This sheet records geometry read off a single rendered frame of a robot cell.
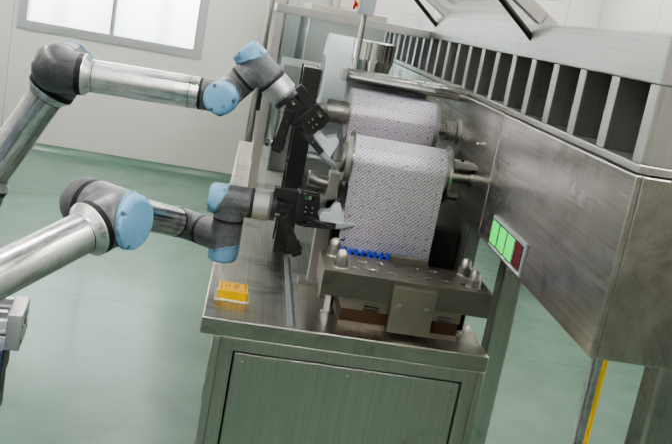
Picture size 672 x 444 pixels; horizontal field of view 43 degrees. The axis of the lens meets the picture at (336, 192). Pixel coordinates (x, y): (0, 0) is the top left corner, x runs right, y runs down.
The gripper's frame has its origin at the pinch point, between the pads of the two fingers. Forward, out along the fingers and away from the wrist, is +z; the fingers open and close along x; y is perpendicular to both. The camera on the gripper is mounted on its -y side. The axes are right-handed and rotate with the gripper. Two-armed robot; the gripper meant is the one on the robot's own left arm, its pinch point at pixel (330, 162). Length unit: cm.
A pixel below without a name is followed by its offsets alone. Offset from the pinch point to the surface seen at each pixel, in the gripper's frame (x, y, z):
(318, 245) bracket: 3.1, -16.4, 15.4
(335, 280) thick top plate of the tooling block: -24.6, -15.0, 17.3
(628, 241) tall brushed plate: -89, 33, 23
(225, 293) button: -18.1, -37.5, 4.7
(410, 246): -4.9, 2.1, 28.8
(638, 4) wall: 475, 241, 150
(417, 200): -4.9, 10.8, 20.6
